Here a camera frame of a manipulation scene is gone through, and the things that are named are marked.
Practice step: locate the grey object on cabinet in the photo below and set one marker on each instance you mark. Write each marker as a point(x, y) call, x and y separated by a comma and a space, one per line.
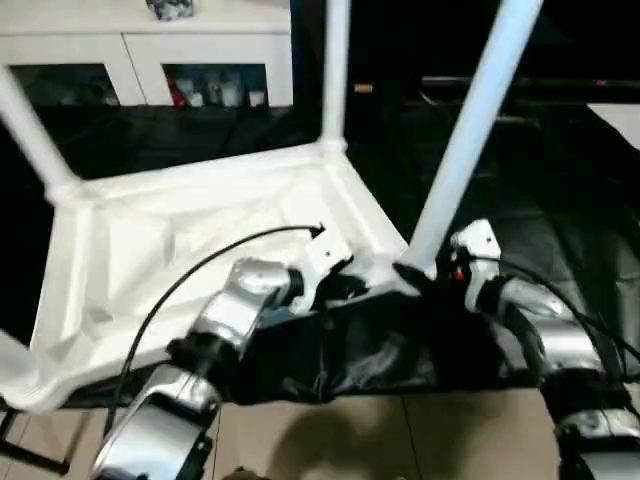
point(170, 8)

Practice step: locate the black mat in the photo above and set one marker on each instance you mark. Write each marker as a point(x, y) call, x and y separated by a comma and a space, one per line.
point(520, 200)

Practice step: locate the white cabinet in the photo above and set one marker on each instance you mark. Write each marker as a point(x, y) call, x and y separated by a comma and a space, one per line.
point(140, 50)

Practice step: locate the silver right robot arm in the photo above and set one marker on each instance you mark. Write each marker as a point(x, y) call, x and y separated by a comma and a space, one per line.
point(540, 330)

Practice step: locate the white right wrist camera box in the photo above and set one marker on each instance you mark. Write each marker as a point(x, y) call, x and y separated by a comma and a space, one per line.
point(476, 245)

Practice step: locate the grey robot foot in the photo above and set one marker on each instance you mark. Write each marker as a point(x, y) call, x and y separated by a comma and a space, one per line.
point(240, 474)

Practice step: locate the black folding table frame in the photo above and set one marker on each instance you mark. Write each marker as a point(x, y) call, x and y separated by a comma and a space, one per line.
point(35, 445)

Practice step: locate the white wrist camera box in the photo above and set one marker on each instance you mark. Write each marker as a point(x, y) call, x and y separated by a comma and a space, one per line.
point(326, 258)
point(476, 245)

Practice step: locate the white plastic table leg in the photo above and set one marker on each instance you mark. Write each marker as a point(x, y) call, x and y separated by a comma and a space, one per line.
point(35, 140)
point(475, 120)
point(335, 70)
point(18, 375)

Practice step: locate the small red bottle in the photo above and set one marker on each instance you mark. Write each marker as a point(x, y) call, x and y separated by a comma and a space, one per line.
point(178, 92)

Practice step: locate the small yellow tag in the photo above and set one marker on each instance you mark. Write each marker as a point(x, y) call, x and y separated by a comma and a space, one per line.
point(364, 88)

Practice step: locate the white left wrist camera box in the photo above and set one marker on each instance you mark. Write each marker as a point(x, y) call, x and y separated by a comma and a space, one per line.
point(326, 258)

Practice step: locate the white plastic table top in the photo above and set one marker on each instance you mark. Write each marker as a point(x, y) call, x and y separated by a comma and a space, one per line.
point(180, 220)

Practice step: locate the white flat board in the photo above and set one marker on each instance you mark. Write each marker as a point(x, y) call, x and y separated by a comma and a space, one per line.
point(616, 122)

